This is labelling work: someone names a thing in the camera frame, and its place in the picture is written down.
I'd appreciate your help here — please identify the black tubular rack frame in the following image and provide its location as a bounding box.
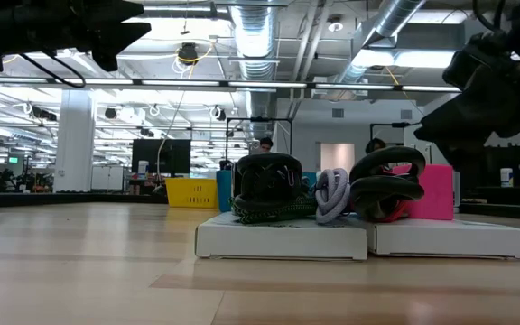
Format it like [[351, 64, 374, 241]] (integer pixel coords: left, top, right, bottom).
[[368, 120, 423, 154], [225, 116, 294, 172]]

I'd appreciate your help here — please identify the long overhead light bar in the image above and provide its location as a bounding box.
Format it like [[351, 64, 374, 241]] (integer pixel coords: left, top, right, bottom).
[[0, 76, 462, 94]]

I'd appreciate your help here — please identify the black computer monitor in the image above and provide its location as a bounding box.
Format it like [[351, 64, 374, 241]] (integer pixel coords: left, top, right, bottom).
[[131, 138, 192, 175]]

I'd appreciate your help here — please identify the white square pillar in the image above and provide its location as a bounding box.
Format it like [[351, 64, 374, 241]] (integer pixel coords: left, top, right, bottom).
[[53, 88, 98, 194]]

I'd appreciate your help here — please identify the lavender cable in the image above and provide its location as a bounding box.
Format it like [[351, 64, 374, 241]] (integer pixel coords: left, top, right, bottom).
[[314, 167, 352, 226]]

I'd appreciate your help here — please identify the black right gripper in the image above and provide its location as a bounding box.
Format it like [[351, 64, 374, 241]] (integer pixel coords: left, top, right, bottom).
[[413, 20, 520, 171]]

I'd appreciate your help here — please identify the white card reader box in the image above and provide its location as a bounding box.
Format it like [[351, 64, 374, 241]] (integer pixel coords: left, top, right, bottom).
[[367, 216, 520, 260], [194, 211, 369, 262]]

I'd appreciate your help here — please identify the black cable with red tie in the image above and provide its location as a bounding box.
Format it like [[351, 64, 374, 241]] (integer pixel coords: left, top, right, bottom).
[[348, 145, 427, 224]]

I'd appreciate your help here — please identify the silver ventilation duct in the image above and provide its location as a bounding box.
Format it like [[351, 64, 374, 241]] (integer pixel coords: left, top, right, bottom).
[[228, 0, 280, 141], [331, 0, 428, 87]]

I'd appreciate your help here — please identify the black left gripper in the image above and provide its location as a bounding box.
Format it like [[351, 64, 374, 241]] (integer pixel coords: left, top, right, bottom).
[[0, 0, 152, 73]]

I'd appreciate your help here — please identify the yellow plastic bin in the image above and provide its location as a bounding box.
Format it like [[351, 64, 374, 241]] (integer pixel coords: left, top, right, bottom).
[[165, 177, 219, 209]]

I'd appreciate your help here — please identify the pink cube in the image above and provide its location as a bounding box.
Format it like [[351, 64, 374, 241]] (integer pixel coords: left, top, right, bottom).
[[391, 163, 455, 221]]

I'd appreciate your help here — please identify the green black braided cable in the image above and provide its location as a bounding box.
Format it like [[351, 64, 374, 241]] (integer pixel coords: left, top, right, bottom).
[[229, 192, 319, 226]]

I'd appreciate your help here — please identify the large teal plastic bin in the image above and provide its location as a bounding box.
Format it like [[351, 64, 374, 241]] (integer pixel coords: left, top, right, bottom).
[[216, 169, 319, 214]]

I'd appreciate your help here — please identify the black ceiling cord reel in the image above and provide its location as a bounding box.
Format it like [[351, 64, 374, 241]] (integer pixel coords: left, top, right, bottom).
[[177, 42, 200, 67]]

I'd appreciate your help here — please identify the white low cabinet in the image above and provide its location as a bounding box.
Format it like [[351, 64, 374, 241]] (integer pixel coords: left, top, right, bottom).
[[90, 165, 125, 191]]

